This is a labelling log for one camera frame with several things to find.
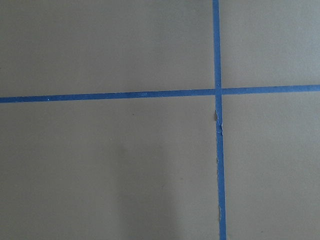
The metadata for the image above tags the blue tape line crosswise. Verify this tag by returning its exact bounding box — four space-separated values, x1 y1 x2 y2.
0 84 320 104

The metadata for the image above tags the blue tape line lengthwise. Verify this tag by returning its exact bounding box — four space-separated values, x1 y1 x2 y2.
212 0 227 240

